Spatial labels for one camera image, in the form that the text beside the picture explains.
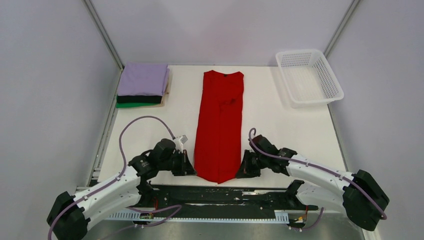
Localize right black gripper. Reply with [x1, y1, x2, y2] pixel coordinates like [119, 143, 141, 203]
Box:
[235, 150, 268, 179]

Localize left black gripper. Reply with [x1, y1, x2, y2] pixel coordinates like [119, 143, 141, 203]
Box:
[158, 149, 197, 176]

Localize red t shirt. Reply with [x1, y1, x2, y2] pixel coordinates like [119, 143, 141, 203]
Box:
[194, 70, 244, 184]

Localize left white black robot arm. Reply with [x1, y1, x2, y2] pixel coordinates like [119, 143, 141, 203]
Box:
[46, 135, 197, 240]

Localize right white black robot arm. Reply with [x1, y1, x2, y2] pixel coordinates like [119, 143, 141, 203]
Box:
[235, 135, 390, 231]

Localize wooden board under stack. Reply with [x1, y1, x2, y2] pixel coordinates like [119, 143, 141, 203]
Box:
[159, 68, 172, 107]

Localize folded green t shirt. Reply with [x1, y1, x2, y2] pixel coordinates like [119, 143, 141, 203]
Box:
[115, 103, 163, 109]

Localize folded black t shirt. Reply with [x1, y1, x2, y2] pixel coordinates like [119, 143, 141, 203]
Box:
[116, 95, 163, 104]

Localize folded lilac t shirt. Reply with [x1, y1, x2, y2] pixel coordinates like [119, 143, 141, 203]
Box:
[117, 62, 169, 96]

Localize white plastic basket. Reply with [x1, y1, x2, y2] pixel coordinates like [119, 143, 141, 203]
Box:
[275, 49, 345, 108]

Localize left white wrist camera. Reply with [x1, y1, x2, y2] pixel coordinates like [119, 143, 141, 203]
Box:
[173, 134, 188, 148]

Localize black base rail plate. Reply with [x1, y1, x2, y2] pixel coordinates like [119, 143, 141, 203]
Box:
[134, 180, 319, 220]

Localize white slotted cable duct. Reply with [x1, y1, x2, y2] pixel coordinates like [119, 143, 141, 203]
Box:
[105, 208, 290, 224]

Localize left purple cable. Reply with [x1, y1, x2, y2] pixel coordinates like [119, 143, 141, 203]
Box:
[47, 115, 183, 240]

